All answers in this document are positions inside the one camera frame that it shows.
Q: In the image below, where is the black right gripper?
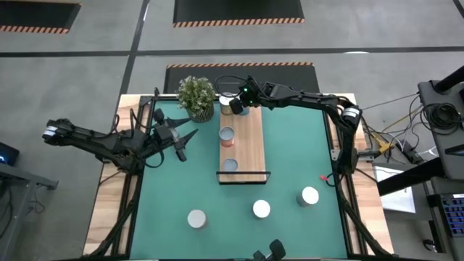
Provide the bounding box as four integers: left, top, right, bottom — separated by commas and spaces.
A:
229, 75, 272, 116

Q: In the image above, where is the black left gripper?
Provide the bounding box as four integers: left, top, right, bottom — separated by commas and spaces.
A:
146, 107, 199, 163

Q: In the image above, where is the gold sided tin can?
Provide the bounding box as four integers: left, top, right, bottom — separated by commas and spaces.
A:
218, 92, 236, 116

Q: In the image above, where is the orange and red tin can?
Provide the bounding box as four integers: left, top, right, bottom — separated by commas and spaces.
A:
218, 125, 236, 149
186, 209, 209, 230

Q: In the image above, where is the carrot print tin can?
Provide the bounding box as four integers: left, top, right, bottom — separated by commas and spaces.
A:
222, 157, 239, 174

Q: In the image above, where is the tomatoes label tin can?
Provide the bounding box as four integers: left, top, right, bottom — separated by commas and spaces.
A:
252, 199, 272, 220

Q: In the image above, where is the pale sided tin can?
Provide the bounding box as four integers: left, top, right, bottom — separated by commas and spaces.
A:
296, 186, 320, 208

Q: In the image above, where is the potted artificial plant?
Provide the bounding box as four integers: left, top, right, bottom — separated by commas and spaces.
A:
176, 75, 218, 124

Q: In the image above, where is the black hazard striped floor mat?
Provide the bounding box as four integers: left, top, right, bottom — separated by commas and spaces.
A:
162, 62, 320, 95
0, 1, 82, 36
172, 0, 305, 29

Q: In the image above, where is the green table mat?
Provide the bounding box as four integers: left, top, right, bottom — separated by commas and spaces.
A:
129, 98, 349, 260

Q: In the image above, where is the grey side desk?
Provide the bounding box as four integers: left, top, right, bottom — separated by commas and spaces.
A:
0, 162, 59, 251

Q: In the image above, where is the dark screen with blue light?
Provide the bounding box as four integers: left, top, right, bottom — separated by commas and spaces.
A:
0, 141, 20, 167

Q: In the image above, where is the black power adapter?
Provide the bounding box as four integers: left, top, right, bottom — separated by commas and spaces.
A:
397, 139, 423, 164

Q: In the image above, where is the black diagonal beam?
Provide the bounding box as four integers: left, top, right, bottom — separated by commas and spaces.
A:
376, 156, 449, 196

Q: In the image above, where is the white paper sheet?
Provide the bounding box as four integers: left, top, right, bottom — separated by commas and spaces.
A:
372, 167, 417, 215

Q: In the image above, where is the black cart pole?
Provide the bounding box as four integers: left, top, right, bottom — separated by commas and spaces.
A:
433, 65, 464, 94

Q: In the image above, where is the grey equipment cart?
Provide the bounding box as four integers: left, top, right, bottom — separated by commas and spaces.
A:
416, 78, 464, 182

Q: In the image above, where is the backlit keyboard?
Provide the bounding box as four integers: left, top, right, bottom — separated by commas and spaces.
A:
439, 194, 464, 239

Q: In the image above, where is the wooden shelf with black frame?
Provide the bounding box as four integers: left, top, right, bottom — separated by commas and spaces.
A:
216, 81, 273, 185

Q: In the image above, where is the black metal rig frame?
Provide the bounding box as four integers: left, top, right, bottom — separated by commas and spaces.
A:
78, 86, 399, 261

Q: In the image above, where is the black leader arm handle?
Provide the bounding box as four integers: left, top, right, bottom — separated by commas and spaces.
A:
252, 238, 287, 261

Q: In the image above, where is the yellow cable connector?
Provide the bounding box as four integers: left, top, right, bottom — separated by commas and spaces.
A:
371, 133, 394, 153

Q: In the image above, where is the coiled black cable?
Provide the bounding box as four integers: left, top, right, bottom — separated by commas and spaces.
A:
419, 101, 464, 136

